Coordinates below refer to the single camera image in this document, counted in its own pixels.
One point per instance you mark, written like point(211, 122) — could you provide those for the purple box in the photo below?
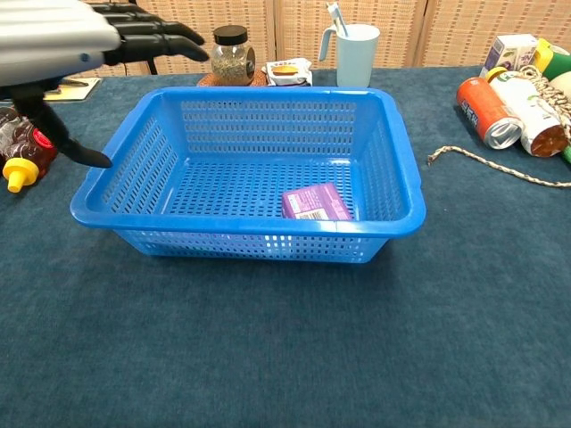
point(314, 203)

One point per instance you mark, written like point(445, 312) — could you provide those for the brown woven coaster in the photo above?
point(259, 80)

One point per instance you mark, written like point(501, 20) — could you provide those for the glass jar black lid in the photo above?
point(231, 60)

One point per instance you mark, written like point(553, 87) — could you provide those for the black stand leg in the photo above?
point(153, 66)

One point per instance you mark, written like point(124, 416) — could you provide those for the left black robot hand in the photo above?
point(53, 35)

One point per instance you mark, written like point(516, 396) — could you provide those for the white snack packet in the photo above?
point(287, 73)

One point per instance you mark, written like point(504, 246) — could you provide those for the white bottle brown base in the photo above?
point(526, 107)

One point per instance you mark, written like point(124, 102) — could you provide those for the white purple milk carton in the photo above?
point(510, 53)

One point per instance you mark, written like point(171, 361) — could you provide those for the blue plastic perforated basket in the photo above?
point(250, 178)

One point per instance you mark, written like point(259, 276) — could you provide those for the dark blue tablecloth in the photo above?
point(267, 334)

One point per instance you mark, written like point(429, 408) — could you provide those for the white blue toothbrush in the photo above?
point(336, 18)

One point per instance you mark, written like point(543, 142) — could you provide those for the yellow razor package card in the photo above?
point(85, 89)

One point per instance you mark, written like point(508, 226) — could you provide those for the black razor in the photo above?
point(76, 83)

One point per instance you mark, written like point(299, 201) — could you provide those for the honey bottle yellow cap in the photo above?
point(20, 171)

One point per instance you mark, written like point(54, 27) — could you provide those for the woven folding screen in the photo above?
point(415, 31)

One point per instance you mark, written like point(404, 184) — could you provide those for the green bottle yellow cap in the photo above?
point(555, 60)

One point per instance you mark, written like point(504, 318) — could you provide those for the light blue plastic mug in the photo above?
point(357, 55)

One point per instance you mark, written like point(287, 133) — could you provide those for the orange drink can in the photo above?
point(486, 111)

